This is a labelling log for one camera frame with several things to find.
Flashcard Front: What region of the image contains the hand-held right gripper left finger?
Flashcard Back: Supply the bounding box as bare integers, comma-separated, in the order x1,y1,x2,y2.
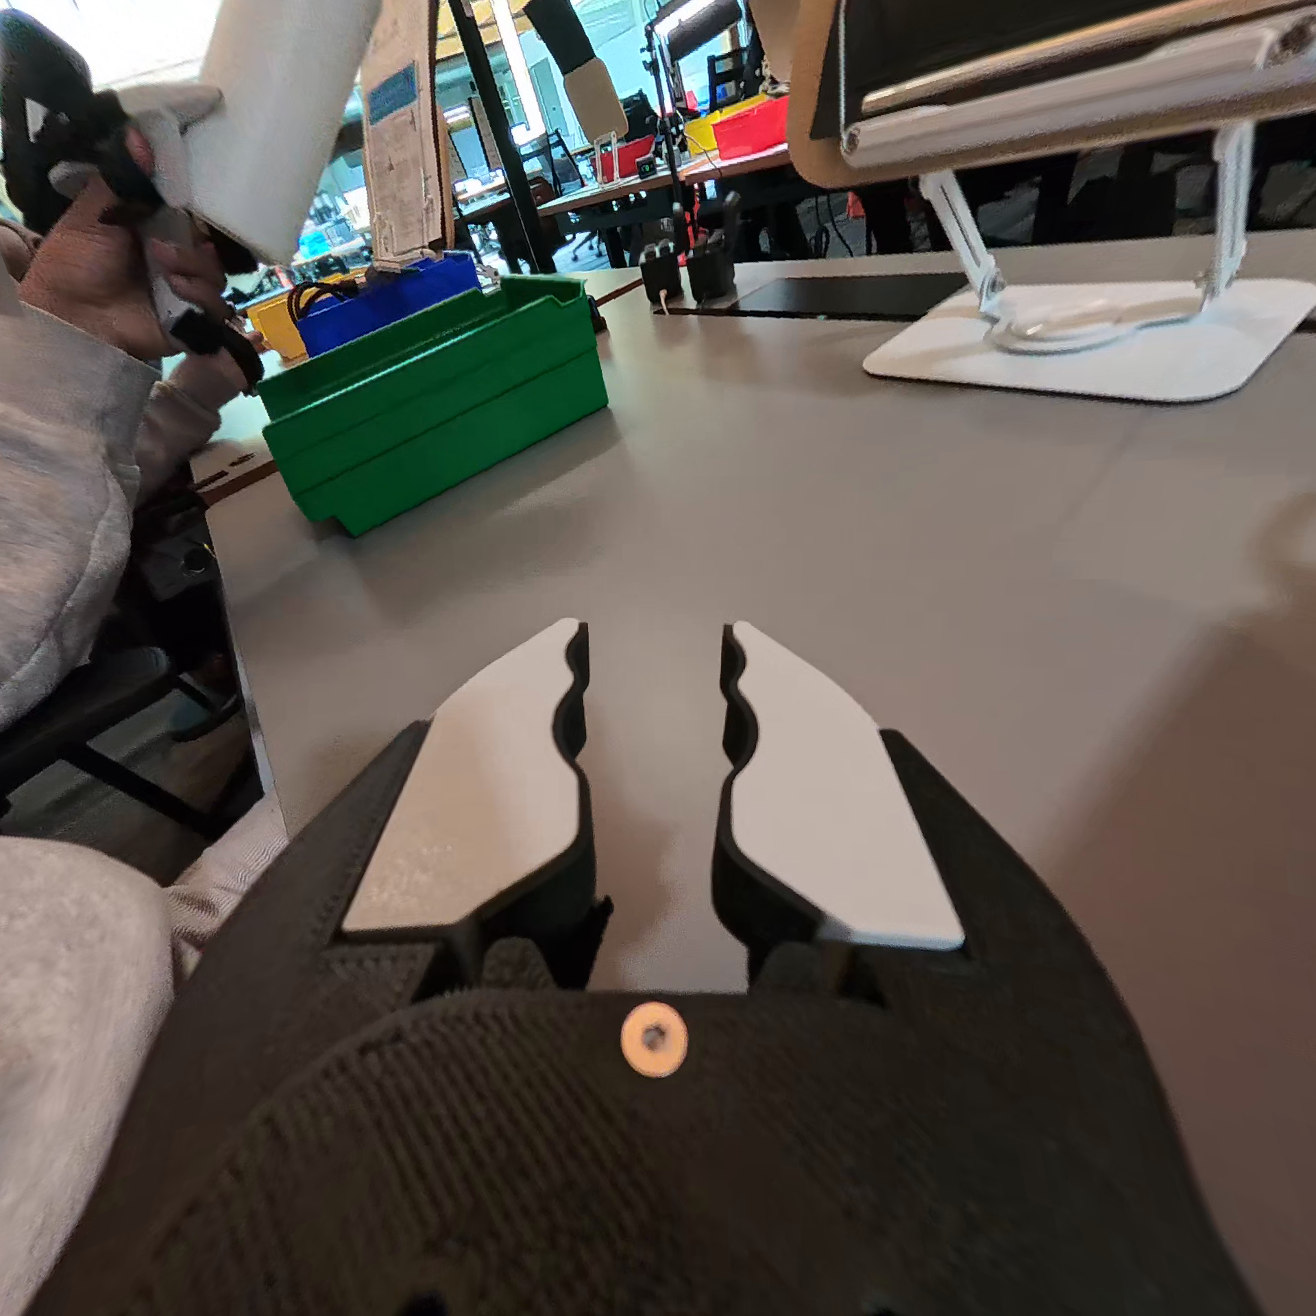
339,617,600,953

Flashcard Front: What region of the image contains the black desk cable cover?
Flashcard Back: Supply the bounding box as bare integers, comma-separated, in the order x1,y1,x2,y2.
658,272,976,320

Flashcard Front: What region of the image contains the black pole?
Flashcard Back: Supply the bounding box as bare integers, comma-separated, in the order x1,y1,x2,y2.
446,0,559,278

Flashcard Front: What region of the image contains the white laptop stand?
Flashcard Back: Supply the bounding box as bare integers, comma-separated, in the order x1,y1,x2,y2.
843,21,1316,405

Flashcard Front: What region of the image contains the black board plywood edge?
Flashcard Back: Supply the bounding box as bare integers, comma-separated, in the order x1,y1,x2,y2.
786,0,1316,192

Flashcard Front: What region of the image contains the person's left forearm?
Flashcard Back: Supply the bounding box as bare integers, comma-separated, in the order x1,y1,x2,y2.
0,222,166,732

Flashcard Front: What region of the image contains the black office chair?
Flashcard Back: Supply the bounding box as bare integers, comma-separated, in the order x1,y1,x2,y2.
0,484,271,845

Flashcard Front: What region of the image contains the person's left hand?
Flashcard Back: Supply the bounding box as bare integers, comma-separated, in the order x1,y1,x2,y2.
19,199,233,358

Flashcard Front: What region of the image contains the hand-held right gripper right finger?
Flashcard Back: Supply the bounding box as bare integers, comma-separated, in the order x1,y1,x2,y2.
712,619,968,953

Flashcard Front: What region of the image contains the green plastic bin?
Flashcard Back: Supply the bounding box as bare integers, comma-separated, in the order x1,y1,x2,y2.
257,272,610,539

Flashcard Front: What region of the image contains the red plastic bin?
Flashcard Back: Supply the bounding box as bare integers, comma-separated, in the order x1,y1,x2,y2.
712,97,793,163

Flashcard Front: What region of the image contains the blue plastic bin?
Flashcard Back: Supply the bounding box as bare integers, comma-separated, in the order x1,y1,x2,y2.
293,252,485,360

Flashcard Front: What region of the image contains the cardboard instruction board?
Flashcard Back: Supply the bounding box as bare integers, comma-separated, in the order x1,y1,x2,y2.
360,0,457,274

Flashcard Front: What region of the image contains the white squeeze bottle black cap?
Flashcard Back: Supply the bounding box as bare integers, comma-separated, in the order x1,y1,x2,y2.
198,0,384,267

